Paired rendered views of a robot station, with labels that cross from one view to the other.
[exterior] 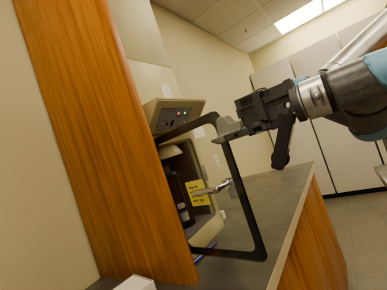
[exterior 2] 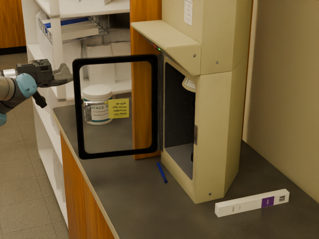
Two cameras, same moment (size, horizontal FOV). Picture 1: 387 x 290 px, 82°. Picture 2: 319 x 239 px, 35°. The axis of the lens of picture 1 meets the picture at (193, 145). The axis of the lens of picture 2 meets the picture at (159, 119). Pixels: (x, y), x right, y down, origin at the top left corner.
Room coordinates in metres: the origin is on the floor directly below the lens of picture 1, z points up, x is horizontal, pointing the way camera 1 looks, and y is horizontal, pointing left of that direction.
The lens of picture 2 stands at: (1.77, -1.31, 1.94)
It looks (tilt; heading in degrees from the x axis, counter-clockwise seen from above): 25 degrees down; 125
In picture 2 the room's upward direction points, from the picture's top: straight up
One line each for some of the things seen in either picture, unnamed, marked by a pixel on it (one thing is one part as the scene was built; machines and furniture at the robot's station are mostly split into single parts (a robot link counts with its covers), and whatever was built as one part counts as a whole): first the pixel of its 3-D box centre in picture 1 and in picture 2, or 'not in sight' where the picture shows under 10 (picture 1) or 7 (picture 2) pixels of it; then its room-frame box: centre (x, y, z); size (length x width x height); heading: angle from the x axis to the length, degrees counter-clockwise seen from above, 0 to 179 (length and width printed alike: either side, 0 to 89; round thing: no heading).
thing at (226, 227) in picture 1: (199, 191); (117, 108); (0.66, 0.03, 1.19); 0.30 x 0.01 x 0.40; 47
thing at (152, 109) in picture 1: (178, 115); (163, 47); (0.87, 0.02, 1.46); 0.32 x 0.12 x 0.10; 146
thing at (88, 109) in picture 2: not in sight; (88, 114); (0.60, -0.06, 1.18); 0.02 x 0.02 x 0.06; 47
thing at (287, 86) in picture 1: (269, 110); (34, 75); (0.46, -0.17, 1.34); 0.12 x 0.08 x 0.09; 56
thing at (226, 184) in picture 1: (210, 189); not in sight; (0.59, -0.01, 1.20); 0.10 x 0.05 x 0.03; 47
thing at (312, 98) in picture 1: (312, 98); (11, 79); (0.41, -0.24, 1.33); 0.08 x 0.05 x 0.08; 146
